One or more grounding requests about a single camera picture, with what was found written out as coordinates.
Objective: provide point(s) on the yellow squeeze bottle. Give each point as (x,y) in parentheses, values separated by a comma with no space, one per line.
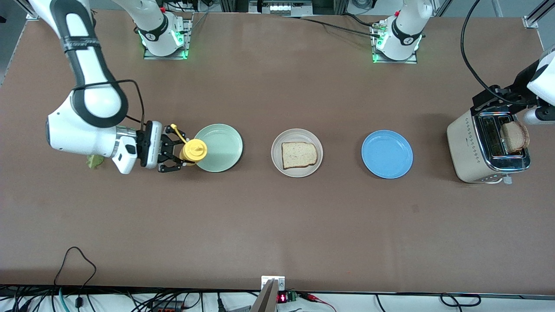
(194,150)

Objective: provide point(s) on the green lettuce leaf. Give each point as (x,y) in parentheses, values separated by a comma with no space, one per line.
(95,161)

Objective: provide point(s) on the aluminium camera mount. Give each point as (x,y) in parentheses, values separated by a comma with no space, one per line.
(266,299)

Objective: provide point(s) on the beige plate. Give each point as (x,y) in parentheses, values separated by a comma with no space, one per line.
(299,172)

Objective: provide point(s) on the grey device with white lights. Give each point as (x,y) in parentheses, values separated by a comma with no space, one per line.
(279,8)

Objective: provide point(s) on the beige toaster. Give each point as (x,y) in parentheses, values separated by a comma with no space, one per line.
(466,147)

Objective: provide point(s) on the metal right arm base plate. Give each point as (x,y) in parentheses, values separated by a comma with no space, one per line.
(189,39)

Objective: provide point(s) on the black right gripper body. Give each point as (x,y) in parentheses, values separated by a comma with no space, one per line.
(165,148)

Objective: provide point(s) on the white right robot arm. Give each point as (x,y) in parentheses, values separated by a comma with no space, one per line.
(93,102)

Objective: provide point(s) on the green plate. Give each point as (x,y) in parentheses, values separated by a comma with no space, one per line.
(223,147)

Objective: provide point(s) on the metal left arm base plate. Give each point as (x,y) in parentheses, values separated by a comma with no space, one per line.
(412,61)

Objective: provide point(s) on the toasted bread slice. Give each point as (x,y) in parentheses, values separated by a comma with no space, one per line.
(516,136)
(299,155)

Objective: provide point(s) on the aluminium frame corner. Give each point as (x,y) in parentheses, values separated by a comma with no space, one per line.
(531,21)

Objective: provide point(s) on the red digit display module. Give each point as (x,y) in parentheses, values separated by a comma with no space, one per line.
(282,298)

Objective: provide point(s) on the blue plate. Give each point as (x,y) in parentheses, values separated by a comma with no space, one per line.
(387,154)

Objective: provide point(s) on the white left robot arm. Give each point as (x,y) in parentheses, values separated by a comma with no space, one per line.
(403,26)

